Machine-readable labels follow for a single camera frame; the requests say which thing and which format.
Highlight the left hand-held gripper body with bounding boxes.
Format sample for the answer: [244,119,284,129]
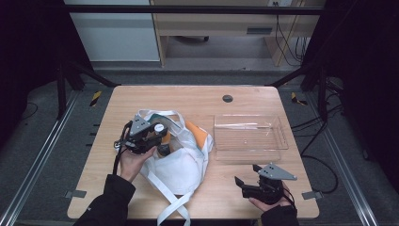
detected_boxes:
[114,113,158,155]

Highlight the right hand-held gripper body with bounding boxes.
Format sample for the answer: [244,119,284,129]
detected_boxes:
[243,161,298,205]

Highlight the dark bottle with white cap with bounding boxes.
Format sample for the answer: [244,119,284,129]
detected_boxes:
[152,121,173,158]

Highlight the white tote bag coloured patches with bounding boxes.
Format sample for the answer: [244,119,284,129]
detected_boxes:
[115,108,215,226]

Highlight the person's right hand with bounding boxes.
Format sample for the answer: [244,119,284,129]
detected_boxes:
[248,182,296,213]

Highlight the person's left hand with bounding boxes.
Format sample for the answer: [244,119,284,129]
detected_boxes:
[119,145,158,184]

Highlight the clear plastic tray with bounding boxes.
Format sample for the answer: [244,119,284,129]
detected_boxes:
[213,113,290,165]

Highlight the grey tape piece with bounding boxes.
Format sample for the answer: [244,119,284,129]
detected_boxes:
[64,189,88,200]
[301,190,324,201]

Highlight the white cabinet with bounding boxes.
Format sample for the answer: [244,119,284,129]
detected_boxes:
[63,0,161,62]

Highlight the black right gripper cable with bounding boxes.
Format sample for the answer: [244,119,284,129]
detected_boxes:
[283,186,297,210]

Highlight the black floor cables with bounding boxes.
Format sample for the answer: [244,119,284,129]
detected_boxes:
[290,74,345,195]

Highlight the aluminium rail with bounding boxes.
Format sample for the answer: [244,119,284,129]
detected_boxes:
[305,91,380,226]
[0,89,81,226]

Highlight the black frame strut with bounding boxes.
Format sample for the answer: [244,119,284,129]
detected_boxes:
[56,59,122,121]
[265,59,331,124]

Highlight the thin black floor cable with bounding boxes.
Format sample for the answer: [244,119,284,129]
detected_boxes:
[20,101,40,121]

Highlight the black hanging cables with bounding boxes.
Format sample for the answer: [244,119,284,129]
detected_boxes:
[273,1,311,67]

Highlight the black horizontal frame bar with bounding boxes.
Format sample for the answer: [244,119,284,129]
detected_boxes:
[64,4,325,16]

